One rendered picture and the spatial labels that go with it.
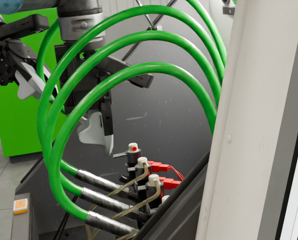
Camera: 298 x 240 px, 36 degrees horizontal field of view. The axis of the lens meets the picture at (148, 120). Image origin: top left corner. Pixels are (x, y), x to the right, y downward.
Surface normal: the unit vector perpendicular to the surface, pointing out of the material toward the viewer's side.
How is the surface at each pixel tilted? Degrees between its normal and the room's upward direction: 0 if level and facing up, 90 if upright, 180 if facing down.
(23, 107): 90
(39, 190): 90
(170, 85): 90
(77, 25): 90
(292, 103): 76
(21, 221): 0
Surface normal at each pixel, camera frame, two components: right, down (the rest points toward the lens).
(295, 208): -0.96, -0.07
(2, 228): -0.10, -0.96
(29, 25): -0.43, 0.07
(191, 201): 0.23, 0.26
